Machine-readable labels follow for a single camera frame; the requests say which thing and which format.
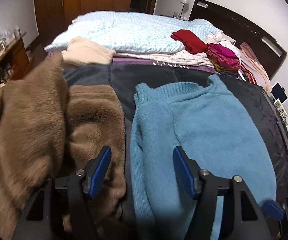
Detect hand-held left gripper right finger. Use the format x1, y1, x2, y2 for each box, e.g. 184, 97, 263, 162
173, 145, 272, 240

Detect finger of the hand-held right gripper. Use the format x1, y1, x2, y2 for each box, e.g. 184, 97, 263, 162
262, 200, 285, 221

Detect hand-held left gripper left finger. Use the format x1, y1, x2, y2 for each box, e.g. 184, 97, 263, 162
11, 145, 112, 240

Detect blue knit sweater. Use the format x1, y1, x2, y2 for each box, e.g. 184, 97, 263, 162
130, 74, 277, 240

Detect brown fuzzy garment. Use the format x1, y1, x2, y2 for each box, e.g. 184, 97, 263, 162
0, 52, 127, 240

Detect photo strips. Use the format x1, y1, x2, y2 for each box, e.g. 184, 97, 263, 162
273, 99, 288, 128

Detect purple zebra blanket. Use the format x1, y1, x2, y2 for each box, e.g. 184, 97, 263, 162
46, 51, 214, 69

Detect white tablet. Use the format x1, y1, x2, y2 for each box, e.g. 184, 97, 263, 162
271, 81, 288, 104

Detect cream fuzzy cloth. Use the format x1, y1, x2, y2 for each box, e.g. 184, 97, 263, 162
61, 36, 116, 65

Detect magenta garment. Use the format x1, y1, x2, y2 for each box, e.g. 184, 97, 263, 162
206, 43, 241, 74

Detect pink striped pillow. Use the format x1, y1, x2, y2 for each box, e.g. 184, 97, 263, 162
239, 42, 272, 92

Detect red garment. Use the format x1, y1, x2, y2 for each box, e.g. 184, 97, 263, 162
171, 29, 208, 54

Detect light blue quilt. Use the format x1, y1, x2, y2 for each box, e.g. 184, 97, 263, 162
44, 11, 217, 54

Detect wooden sideboard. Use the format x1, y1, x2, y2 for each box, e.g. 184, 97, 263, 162
0, 32, 31, 98

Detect dark wooden headboard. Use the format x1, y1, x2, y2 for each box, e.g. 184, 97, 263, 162
188, 0, 287, 80

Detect wooden door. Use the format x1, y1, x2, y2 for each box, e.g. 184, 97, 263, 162
34, 0, 66, 45

